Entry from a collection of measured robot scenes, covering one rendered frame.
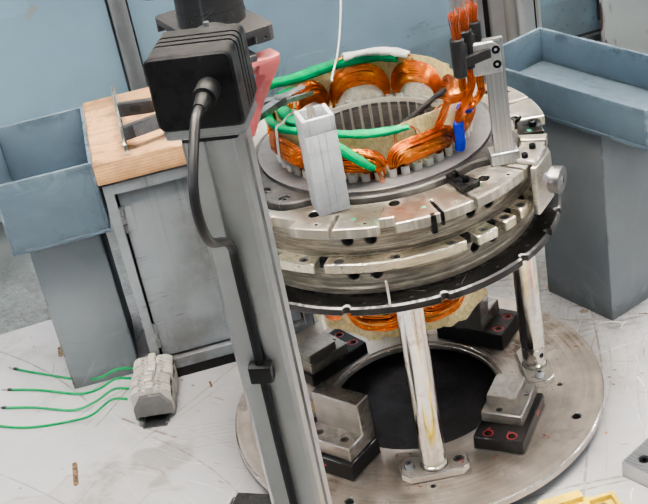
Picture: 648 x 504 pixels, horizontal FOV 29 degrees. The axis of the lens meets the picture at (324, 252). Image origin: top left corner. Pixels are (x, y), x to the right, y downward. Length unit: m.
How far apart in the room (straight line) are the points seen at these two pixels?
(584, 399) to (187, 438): 0.42
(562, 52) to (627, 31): 2.24
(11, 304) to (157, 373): 1.96
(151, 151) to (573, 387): 0.50
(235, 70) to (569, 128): 0.79
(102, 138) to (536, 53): 0.50
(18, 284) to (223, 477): 2.19
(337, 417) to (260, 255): 0.60
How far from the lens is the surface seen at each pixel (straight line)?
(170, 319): 1.44
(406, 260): 1.06
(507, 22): 1.60
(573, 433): 1.26
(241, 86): 0.61
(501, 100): 1.08
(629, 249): 1.43
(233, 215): 0.64
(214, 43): 0.61
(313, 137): 1.04
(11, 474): 1.42
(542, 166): 1.11
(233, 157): 0.63
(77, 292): 1.44
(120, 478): 1.35
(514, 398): 1.25
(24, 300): 3.37
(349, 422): 1.23
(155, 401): 1.40
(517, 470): 1.22
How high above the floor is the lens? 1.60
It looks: 30 degrees down
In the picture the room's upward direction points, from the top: 11 degrees counter-clockwise
